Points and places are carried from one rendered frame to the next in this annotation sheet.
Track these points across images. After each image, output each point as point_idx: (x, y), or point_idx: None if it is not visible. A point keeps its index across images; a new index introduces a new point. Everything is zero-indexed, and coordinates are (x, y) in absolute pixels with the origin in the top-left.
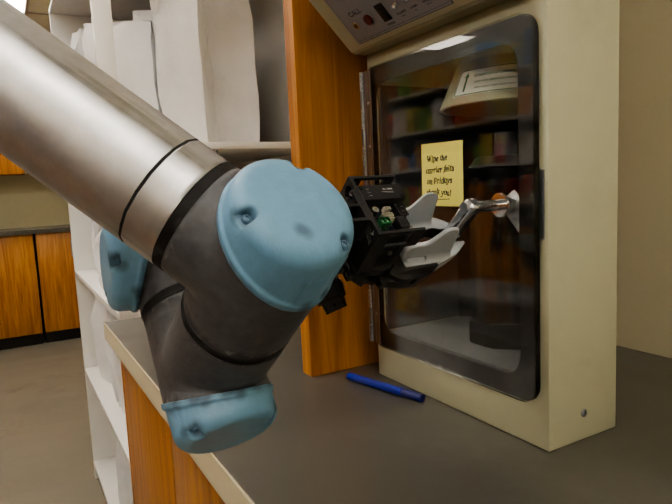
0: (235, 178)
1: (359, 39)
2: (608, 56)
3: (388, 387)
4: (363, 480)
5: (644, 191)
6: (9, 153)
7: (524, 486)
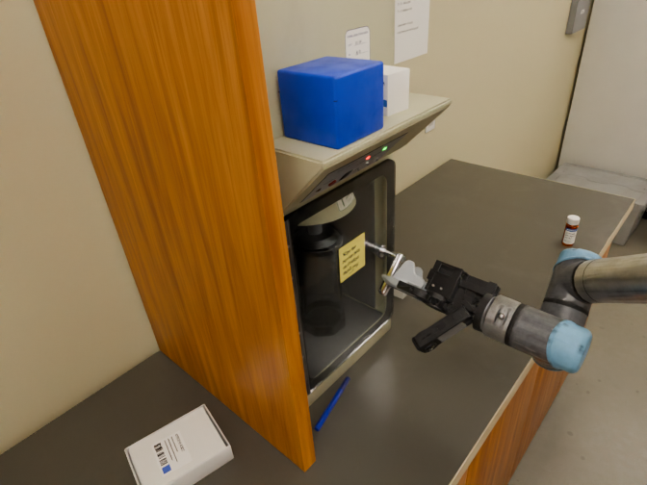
0: (600, 257)
1: (305, 199)
2: None
3: (338, 396)
4: (449, 383)
5: None
6: None
7: None
